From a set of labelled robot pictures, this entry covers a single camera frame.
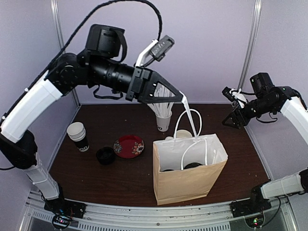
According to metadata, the white straw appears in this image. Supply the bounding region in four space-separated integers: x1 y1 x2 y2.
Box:
181 93 199 138

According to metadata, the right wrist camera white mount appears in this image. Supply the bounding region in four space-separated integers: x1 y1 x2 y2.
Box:
222 87 248 108

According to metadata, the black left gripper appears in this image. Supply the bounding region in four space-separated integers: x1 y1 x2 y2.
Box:
87 54 185 104

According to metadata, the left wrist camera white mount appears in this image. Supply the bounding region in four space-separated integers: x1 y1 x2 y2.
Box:
134 35 175 69

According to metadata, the paper cup holding straws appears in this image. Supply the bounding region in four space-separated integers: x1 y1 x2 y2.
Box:
155 111 172 132

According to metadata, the stack of paper cups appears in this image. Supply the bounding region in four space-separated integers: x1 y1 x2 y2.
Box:
66 122 90 152

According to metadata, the aluminium front rail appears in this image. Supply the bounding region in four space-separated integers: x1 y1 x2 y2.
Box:
24 190 293 231

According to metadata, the right aluminium wall post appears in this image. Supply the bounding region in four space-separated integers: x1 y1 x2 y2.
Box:
238 0 262 89

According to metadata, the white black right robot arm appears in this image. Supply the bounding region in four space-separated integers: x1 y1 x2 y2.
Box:
222 72 308 213

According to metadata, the stack of black lids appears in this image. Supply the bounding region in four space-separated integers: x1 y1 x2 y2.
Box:
96 147 116 165

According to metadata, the brown paper bag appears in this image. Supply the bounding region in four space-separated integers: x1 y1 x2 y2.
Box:
153 134 228 205

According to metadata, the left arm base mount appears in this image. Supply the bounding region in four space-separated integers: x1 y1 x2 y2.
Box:
41 195 86 231

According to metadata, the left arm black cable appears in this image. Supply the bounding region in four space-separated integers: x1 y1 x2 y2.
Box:
0 0 164 170

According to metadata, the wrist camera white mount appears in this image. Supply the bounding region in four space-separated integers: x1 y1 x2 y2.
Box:
134 35 175 69
222 87 248 108

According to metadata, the bundle of white wrapped straws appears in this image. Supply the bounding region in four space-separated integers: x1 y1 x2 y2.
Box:
147 86 174 118

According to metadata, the cream ceramic mug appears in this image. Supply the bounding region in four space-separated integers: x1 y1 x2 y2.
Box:
165 129 193 141

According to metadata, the red floral plate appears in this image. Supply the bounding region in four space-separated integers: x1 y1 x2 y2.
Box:
113 135 145 159

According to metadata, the aluminium wall post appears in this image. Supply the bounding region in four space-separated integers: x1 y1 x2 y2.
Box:
238 0 262 89
50 0 80 108

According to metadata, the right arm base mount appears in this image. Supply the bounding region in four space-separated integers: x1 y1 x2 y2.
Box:
230 188 271 229

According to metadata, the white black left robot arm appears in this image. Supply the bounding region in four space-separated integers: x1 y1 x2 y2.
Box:
0 24 183 214

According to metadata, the left aluminium wall post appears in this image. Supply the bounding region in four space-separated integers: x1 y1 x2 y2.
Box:
50 0 80 108

